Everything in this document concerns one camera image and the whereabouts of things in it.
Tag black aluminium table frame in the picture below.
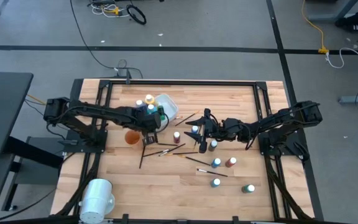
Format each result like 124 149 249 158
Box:
52 78 316 224

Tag white cylindrical lamp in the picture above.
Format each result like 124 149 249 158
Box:
78 177 116 224

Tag thin paintbrush orange tip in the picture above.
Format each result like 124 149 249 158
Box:
175 111 200 127

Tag yellow extension cable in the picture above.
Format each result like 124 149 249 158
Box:
301 0 329 54

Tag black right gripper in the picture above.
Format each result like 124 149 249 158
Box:
183 108 239 141

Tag black paintbrush orange ferrule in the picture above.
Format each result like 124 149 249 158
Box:
139 144 147 170

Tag long black paintbrush yellow ferrule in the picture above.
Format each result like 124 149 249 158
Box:
177 154 211 166

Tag black paintbrush white bristles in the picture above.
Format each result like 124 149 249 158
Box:
196 168 229 177

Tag orange plastic cup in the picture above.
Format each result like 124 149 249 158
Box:
124 129 143 147

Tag long black power cable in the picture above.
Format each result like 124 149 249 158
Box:
69 0 142 78

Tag grey side table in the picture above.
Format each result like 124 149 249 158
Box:
0 71 34 157

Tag small red paint bottle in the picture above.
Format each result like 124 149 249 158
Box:
224 156 237 169

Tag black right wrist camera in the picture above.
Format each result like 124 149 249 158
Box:
198 136 208 154

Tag white cable bundle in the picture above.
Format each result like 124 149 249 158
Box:
87 0 131 19

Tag black coiled cable ring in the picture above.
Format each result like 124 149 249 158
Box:
126 4 147 26

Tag grey desk leg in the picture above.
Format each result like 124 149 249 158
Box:
306 0 358 23

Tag white plastic caddy bin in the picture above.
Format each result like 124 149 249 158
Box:
135 94 180 130

